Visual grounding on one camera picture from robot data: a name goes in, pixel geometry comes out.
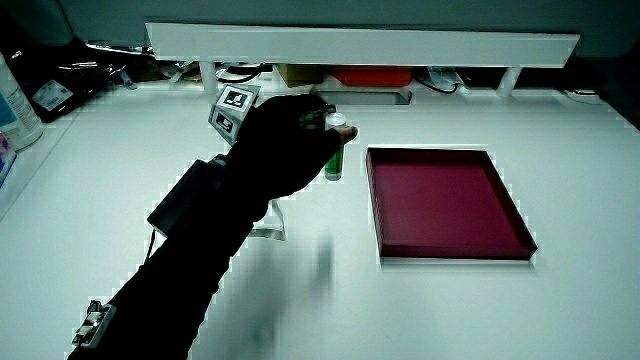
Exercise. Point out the person's left hand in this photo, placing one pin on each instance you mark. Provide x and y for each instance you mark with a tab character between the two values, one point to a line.
280	145

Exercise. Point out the green glue stick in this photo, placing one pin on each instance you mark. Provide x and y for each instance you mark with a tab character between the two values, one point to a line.
335	162

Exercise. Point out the person's left forearm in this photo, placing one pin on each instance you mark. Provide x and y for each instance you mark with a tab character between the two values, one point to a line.
180	270

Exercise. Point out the brown cardboard box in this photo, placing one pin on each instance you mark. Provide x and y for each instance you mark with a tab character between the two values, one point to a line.
299	74

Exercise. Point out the clear acrylic stand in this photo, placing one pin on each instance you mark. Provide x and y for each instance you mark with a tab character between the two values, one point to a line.
272	222

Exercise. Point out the black sensor box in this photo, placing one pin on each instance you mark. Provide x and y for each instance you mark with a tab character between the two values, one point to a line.
182	197

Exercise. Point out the red box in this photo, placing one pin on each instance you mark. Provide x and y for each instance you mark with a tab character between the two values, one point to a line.
372	76

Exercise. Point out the white desk shelf riser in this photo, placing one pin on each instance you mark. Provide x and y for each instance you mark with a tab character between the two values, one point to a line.
360	46

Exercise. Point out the dark red tray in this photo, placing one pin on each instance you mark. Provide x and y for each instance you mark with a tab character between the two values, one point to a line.
445	200

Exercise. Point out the black bag with white label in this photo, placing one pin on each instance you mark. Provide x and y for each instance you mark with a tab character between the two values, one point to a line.
65	85

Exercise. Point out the grey connector clip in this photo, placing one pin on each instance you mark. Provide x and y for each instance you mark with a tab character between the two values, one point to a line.
93	324

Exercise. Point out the white plastic bottle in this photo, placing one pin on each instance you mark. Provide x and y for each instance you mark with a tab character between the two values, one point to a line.
17	117

